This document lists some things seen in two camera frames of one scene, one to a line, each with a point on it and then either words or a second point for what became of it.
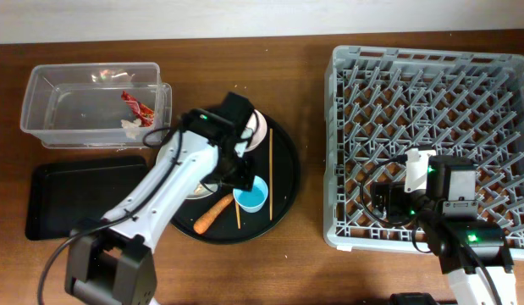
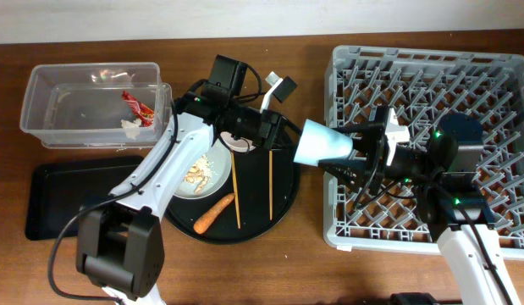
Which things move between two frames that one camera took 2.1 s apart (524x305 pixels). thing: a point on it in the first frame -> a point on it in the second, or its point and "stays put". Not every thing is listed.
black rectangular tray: (62, 191) stays put
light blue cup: (252, 201) -> (320, 142)
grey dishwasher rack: (382, 102) stays put
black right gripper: (394, 192) -> (373, 165)
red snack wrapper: (142, 113) stays put
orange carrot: (207, 219) stays put
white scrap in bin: (132, 127) stays put
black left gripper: (244, 178) -> (266, 136)
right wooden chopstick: (271, 172) stays put
